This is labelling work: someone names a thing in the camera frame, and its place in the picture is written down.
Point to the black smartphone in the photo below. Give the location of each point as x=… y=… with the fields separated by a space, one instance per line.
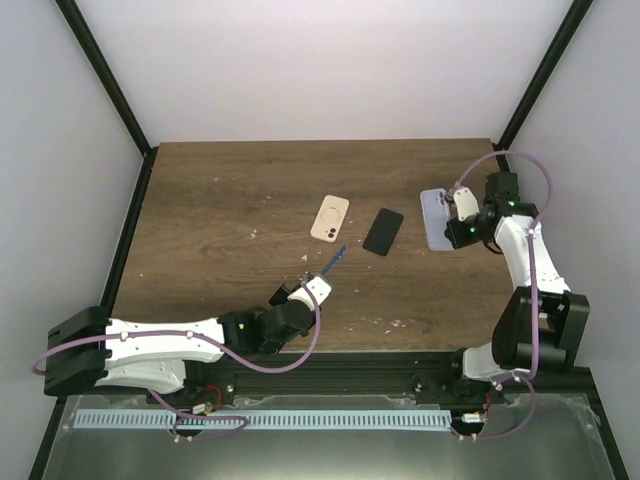
x=383 y=232

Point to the black right frame post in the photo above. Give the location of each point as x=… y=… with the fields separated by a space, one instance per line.
x=553 y=54

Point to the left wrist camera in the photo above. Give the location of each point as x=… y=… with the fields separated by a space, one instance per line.
x=312 y=293

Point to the grey metal front plate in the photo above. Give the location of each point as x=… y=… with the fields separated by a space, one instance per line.
x=542 y=436

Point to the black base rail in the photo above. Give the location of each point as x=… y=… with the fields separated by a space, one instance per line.
x=542 y=326
x=108 y=300

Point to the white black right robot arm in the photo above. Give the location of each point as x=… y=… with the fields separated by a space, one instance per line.
x=541 y=327

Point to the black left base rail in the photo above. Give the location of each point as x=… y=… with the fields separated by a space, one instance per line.
x=108 y=300

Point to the light blue slotted cable duct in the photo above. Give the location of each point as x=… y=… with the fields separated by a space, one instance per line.
x=405 y=420

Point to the black left frame post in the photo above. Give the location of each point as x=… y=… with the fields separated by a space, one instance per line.
x=93 y=53

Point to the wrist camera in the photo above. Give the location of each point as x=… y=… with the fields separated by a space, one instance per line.
x=312 y=293
x=464 y=202

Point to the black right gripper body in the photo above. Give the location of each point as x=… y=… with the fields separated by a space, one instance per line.
x=463 y=239

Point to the beige phone case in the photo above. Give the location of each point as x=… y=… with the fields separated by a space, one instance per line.
x=329 y=219

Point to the black front mounting rail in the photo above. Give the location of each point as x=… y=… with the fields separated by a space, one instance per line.
x=428 y=377

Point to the lilac phone case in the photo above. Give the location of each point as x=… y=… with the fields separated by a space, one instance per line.
x=436 y=215

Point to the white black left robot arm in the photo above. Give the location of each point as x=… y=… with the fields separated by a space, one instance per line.
x=91 y=349

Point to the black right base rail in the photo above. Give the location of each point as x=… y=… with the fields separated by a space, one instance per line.
x=542 y=326

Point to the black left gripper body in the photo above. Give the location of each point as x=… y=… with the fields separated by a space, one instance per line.
x=283 y=291

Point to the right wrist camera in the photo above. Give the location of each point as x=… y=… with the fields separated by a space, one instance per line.
x=464 y=202

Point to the black frame post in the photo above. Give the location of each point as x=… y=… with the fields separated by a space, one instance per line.
x=93 y=53
x=553 y=54

